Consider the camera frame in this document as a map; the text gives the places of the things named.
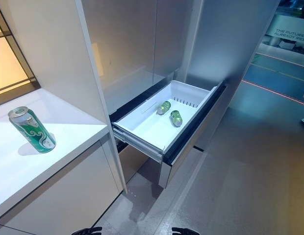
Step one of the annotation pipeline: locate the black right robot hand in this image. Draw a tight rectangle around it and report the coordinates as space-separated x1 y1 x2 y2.
171 227 201 235

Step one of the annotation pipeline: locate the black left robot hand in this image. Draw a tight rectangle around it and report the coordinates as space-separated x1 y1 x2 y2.
71 226 103 235

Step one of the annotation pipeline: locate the tall green beer can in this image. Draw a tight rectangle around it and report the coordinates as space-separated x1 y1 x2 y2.
8 106 56 154

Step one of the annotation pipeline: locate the silver fridge drawer front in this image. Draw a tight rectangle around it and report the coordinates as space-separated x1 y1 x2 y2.
159 80 231 189

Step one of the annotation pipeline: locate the silver fridge body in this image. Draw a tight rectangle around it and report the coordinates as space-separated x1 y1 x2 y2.
82 0 281 194

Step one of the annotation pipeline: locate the white counter cabinet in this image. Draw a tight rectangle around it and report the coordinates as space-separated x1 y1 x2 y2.
0 88 125 235

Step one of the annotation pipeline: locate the small green drink can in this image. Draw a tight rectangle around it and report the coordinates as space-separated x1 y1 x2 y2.
169 110 183 128
156 101 172 115

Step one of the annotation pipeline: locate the white plastic drawer bin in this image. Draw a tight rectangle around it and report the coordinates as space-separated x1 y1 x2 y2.
112 80 218 162

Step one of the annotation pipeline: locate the white tall side panel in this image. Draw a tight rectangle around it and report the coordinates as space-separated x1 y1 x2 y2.
0 0 128 194

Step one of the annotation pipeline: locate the black framed lit window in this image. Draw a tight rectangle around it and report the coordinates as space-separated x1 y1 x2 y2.
0 0 41 106

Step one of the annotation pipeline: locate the white printed sign board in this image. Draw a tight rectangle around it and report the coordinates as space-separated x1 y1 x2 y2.
264 9 304 47

